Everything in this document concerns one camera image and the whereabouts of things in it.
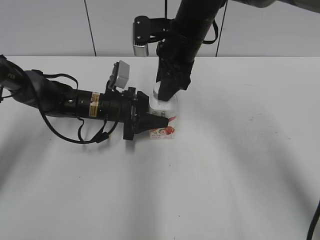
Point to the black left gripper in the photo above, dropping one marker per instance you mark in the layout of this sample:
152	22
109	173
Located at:
118	107

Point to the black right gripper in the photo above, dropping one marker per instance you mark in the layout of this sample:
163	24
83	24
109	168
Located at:
176	54

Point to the white ribbed bottle cap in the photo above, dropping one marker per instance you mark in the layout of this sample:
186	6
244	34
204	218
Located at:
156	90

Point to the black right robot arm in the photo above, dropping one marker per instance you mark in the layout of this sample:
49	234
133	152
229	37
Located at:
186	33

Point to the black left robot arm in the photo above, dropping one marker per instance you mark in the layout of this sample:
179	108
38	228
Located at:
55	99

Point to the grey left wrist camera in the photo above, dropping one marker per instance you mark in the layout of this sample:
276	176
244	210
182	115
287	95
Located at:
122	73

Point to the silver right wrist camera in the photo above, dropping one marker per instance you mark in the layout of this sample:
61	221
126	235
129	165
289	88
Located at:
146	31

